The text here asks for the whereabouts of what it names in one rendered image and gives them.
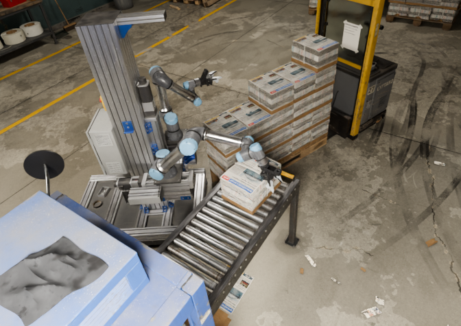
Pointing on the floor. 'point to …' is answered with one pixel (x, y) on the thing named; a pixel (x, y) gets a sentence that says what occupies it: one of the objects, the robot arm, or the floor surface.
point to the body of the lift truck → (378, 110)
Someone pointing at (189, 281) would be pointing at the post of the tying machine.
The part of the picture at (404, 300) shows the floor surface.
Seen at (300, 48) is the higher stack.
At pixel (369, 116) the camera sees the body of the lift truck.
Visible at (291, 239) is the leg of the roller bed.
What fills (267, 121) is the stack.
